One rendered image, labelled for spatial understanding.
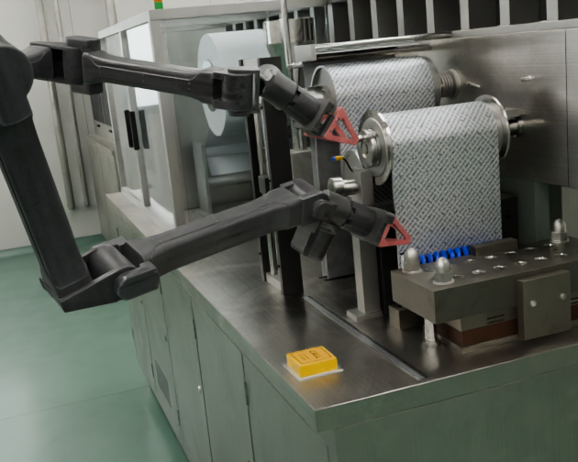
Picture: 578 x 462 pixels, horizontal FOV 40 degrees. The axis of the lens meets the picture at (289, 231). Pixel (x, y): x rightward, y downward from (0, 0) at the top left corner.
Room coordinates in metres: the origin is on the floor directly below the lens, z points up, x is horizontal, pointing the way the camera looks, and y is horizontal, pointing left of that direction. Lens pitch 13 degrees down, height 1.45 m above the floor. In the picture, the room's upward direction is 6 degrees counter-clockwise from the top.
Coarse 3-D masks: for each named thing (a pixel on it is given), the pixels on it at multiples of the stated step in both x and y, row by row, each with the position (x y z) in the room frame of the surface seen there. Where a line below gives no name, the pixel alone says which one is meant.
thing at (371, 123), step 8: (488, 104) 1.62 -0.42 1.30; (496, 112) 1.60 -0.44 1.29; (368, 120) 1.56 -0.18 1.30; (496, 120) 1.58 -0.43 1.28; (368, 128) 1.57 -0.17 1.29; (376, 128) 1.53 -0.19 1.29; (384, 144) 1.50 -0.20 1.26; (384, 152) 1.50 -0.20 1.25; (384, 160) 1.51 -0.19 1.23; (368, 168) 1.58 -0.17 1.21; (376, 168) 1.54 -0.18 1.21; (384, 168) 1.51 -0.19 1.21; (376, 176) 1.54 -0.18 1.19
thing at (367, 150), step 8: (368, 136) 1.53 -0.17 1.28; (376, 136) 1.52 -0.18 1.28; (360, 144) 1.56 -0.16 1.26; (368, 144) 1.53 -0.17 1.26; (376, 144) 1.52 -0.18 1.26; (360, 152) 1.57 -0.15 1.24; (368, 152) 1.53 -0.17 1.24; (376, 152) 1.51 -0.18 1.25; (368, 160) 1.53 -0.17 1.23; (376, 160) 1.52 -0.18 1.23
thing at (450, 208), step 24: (456, 168) 1.54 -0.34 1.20; (480, 168) 1.56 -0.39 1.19; (408, 192) 1.51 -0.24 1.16; (432, 192) 1.52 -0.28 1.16; (456, 192) 1.54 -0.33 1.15; (480, 192) 1.56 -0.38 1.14; (408, 216) 1.50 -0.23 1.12; (432, 216) 1.52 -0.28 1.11; (456, 216) 1.54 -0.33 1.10; (480, 216) 1.56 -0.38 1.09; (432, 240) 1.52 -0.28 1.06; (456, 240) 1.54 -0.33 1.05; (480, 240) 1.55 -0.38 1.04
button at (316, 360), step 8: (296, 352) 1.35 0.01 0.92; (304, 352) 1.35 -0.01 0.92; (312, 352) 1.34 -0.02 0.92; (320, 352) 1.34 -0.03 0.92; (328, 352) 1.33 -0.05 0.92; (288, 360) 1.34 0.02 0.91; (296, 360) 1.31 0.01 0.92; (304, 360) 1.31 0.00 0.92; (312, 360) 1.30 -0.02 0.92; (320, 360) 1.30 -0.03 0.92; (328, 360) 1.30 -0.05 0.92; (336, 360) 1.31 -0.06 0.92; (296, 368) 1.30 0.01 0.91; (304, 368) 1.29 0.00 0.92; (312, 368) 1.29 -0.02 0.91; (320, 368) 1.30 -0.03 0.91; (328, 368) 1.30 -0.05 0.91; (336, 368) 1.31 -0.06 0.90; (304, 376) 1.29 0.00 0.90
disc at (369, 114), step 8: (368, 112) 1.57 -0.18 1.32; (376, 112) 1.53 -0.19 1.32; (376, 120) 1.53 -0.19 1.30; (384, 120) 1.51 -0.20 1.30; (360, 128) 1.61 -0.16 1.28; (384, 128) 1.50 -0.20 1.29; (384, 136) 1.50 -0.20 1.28; (392, 144) 1.48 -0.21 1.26; (392, 152) 1.48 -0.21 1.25; (392, 160) 1.49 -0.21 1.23; (392, 168) 1.49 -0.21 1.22; (384, 176) 1.52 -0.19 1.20; (376, 184) 1.56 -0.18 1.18
